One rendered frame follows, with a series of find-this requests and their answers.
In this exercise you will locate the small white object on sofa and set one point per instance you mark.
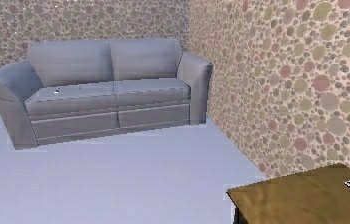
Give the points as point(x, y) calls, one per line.
point(56, 90)

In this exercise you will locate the grey two-seat sofa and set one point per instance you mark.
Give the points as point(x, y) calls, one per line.
point(109, 96)

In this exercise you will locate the brown wooden table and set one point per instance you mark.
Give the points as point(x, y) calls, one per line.
point(296, 200)

